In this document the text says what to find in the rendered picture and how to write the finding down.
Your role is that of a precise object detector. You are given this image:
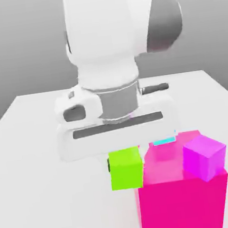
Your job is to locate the large pink box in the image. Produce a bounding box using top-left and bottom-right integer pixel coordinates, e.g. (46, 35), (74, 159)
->
(128, 126), (228, 228)

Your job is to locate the small green cube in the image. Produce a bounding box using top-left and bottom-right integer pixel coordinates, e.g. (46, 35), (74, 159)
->
(106, 146), (147, 192)

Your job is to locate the small magenta cube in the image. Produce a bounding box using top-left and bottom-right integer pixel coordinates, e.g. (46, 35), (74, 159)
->
(179, 131), (228, 186)

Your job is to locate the small cyan cube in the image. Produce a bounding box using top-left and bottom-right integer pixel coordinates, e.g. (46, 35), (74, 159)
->
(151, 130), (178, 147)

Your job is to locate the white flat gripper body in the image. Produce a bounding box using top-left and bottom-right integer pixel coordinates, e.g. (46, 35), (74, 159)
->
(52, 93), (182, 164)

